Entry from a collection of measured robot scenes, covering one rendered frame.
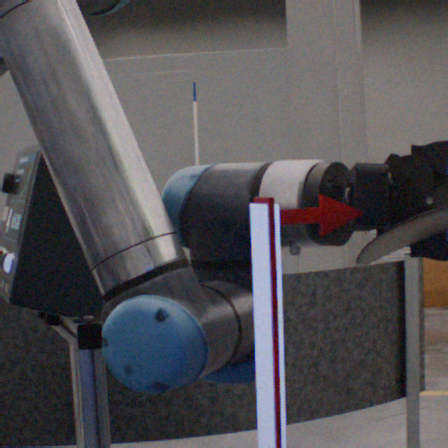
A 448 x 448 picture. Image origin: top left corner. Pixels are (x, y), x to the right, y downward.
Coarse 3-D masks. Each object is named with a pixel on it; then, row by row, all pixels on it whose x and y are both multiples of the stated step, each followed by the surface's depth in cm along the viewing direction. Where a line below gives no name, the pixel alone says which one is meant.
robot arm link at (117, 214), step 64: (0, 0) 80; (64, 0) 81; (64, 64) 79; (64, 128) 78; (128, 128) 81; (64, 192) 79; (128, 192) 78; (128, 256) 77; (128, 320) 75; (192, 320) 76; (128, 384) 75
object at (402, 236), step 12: (420, 216) 58; (432, 216) 58; (444, 216) 59; (396, 228) 62; (408, 228) 62; (420, 228) 64; (432, 228) 66; (444, 228) 69; (372, 240) 65; (384, 240) 66; (396, 240) 67; (408, 240) 70; (420, 240) 73; (360, 252) 69; (372, 252) 70; (384, 252) 72
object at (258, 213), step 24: (264, 216) 57; (264, 240) 57; (264, 264) 57; (264, 288) 57; (264, 312) 57; (264, 336) 58; (264, 360) 58; (264, 384) 58; (264, 408) 58; (264, 432) 58
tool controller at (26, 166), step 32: (32, 160) 114; (32, 192) 110; (32, 224) 110; (64, 224) 111; (32, 256) 110; (64, 256) 112; (0, 288) 119; (32, 288) 111; (64, 288) 112; (96, 288) 113
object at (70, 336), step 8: (64, 320) 114; (56, 328) 121; (64, 328) 116; (72, 328) 109; (80, 328) 107; (88, 328) 107; (96, 328) 107; (64, 336) 115; (72, 336) 110; (80, 336) 107; (88, 336) 107; (96, 336) 107; (72, 344) 110; (80, 344) 107; (88, 344) 107; (96, 344) 107
